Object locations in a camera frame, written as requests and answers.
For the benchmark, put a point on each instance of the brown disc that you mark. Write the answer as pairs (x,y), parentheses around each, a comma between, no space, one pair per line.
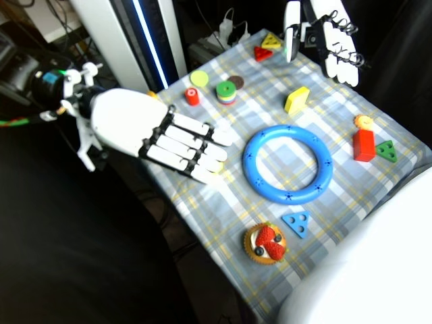
(238,81)

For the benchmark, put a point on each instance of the white robot body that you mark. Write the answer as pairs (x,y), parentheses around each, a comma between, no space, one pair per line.
(371,270)

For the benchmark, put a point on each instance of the green triangle block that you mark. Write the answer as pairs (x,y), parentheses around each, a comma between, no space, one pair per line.
(379,149)

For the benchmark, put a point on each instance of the blue plaid cloth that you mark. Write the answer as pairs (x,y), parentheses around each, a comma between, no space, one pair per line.
(303,77)

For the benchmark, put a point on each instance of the light green disc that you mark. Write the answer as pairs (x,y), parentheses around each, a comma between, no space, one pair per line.
(199,78)

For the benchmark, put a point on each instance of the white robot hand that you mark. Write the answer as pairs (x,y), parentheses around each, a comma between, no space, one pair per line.
(342,72)
(121,114)

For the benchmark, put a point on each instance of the red cylinder block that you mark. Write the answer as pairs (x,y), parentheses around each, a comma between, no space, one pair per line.
(192,97)

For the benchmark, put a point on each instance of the rainbow discs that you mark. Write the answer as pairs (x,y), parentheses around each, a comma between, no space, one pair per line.
(225,92)

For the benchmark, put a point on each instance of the grey power strip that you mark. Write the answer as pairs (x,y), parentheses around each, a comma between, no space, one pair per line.
(202,50)

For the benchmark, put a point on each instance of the blue triangle block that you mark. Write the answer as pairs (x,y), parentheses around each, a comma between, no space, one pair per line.
(296,223)

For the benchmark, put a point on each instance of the toy fruit tart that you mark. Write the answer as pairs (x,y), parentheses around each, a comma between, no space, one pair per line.
(266,246)

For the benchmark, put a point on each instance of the red triangle block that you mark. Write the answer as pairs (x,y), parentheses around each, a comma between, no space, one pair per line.
(262,54)

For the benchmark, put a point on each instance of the yellow triangle block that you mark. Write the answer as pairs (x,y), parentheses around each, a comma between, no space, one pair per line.
(271,41)

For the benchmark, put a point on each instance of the white power adapter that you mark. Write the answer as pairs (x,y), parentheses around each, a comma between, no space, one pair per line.
(227,27)

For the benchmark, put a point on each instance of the red rectangular block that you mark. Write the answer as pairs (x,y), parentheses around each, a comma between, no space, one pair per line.
(364,146)

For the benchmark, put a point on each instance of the white column with blue light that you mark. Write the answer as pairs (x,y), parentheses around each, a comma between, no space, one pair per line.
(101,33)

